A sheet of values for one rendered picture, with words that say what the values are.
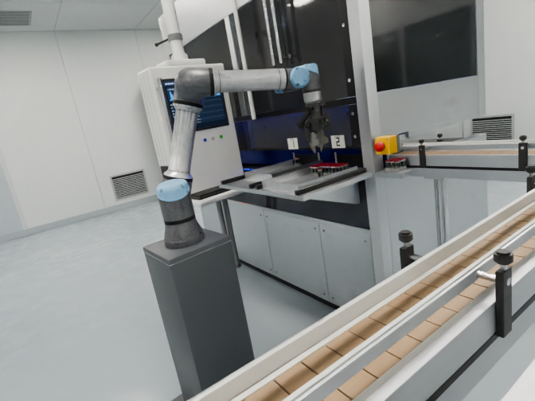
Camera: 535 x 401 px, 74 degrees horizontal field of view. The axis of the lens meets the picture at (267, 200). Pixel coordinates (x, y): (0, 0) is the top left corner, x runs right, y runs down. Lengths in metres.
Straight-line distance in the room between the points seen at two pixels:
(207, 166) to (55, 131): 4.60
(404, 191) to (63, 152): 5.65
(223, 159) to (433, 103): 1.23
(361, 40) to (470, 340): 1.29
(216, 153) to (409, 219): 1.19
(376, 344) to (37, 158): 6.36
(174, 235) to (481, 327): 1.04
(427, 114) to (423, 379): 1.60
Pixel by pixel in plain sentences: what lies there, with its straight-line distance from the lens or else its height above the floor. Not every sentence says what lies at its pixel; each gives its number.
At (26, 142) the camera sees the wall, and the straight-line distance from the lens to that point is 6.58.
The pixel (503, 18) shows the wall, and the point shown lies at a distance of 6.33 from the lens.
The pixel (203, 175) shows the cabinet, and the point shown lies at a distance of 2.22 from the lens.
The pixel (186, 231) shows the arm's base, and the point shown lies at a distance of 1.32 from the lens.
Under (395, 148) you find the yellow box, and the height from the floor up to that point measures 0.98.
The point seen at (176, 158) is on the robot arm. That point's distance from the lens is 1.44.
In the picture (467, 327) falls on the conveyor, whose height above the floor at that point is 0.93.
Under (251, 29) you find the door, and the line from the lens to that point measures 2.21.
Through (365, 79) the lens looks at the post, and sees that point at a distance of 1.59.
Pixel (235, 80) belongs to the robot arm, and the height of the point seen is 1.33.
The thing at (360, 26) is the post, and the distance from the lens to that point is 1.60.
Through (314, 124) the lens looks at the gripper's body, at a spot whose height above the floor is 1.13.
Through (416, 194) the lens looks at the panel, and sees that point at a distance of 1.88.
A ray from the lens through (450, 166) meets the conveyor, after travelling 1.55.
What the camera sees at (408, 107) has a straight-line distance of 1.80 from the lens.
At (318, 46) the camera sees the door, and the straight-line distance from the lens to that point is 1.78.
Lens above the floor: 1.21
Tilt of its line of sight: 14 degrees down
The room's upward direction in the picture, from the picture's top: 10 degrees counter-clockwise
